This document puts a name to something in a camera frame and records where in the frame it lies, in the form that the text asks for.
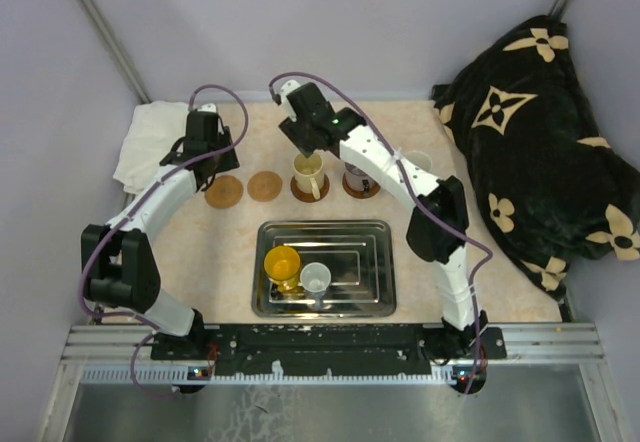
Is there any cream mug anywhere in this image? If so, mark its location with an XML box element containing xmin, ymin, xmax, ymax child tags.
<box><xmin>293</xmin><ymin>154</ymin><xmax>325</xmax><ymax>200</ymax></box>

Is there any woven coaster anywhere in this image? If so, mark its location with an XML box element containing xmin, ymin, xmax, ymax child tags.
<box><xmin>247</xmin><ymin>171</ymin><xmax>283</xmax><ymax>202</ymax></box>
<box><xmin>205</xmin><ymin>175</ymin><xmax>244</xmax><ymax>209</ymax></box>

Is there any purple glass mug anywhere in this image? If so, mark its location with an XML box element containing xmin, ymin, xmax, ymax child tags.
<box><xmin>344</xmin><ymin>163</ymin><xmax>378</xmax><ymax>191</ymax></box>

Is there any wooden coaster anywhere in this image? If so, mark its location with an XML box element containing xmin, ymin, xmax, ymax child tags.
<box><xmin>342</xmin><ymin>174</ymin><xmax>381</xmax><ymax>200</ymax></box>
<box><xmin>290</xmin><ymin>175</ymin><xmax>330</xmax><ymax>203</ymax></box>

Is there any white and blue cup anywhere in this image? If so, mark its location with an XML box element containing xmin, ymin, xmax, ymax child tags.
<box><xmin>404</xmin><ymin>150</ymin><xmax>432</xmax><ymax>172</ymax></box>

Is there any yellow cup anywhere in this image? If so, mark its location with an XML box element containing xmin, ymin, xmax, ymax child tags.
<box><xmin>263</xmin><ymin>245</ymin><xmax>302</xmax><ymax>292</ymax></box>

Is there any small clear grey cup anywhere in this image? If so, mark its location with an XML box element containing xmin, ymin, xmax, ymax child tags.
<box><xmin>300</xmin><ymin>262</ymin><xmax>332</xmax><ymax>309</ymax></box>

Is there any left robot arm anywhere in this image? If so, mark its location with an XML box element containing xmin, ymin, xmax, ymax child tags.
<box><xmin>79</xmin><ymin>104</ymin><xmax>239</xmax><ymax>359</ymax></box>

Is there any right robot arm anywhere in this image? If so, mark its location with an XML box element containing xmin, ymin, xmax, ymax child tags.
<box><xmin>269</xmin><ymin>79</ymin><xmax>486</xmax><ymax>358</ymax></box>

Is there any white folded cloth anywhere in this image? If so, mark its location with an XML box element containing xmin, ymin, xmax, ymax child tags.
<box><xmin>113</xmin><ymin>101</ymin><xmax>188</xmax><ymax>195</ymax></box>

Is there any steel tray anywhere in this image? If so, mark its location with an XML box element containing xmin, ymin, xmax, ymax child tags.
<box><xmin>252</xmin><ymin>219</ymin><xmax>396</xmax><ymax>319</ymax></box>

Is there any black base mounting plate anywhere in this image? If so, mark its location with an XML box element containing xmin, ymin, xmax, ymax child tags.
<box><xmin>151</xmin><ymin>323</ymin><xmax>506</xmax><ymax>377</ymax></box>

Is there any black floral blanket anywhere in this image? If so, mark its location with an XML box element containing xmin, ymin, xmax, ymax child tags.
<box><xmin>431</xmin><ymin>15</ymin><xmax>639</xmax><ymax>300</ymax></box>

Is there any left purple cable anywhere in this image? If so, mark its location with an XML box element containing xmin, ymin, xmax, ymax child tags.
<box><xmin>77</xmin><ymin>84</ymin><xmax>251</xmax><ymax>398</ymax></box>

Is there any purple cable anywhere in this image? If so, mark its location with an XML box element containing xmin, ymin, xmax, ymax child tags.
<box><xmin>77</xmin><ymin>84</ymin><xmax>251</xmax><ymax>398</ymax></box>
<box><xmin>268</xmin><ymin>72</ymin><xmax>494</xmax><ymax>396</ymax></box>

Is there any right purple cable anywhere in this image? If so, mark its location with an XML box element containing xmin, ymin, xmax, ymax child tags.
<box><xmin>268</xmin><ymin>72</ymin><xmax>494</xmax><ymax>396</ymax></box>

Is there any aluminium rail frame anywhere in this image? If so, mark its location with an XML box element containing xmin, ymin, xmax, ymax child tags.
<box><xmin>43</xmin><ymin>322</ymin><xmax>628</xmax><ymax>441</ymax></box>

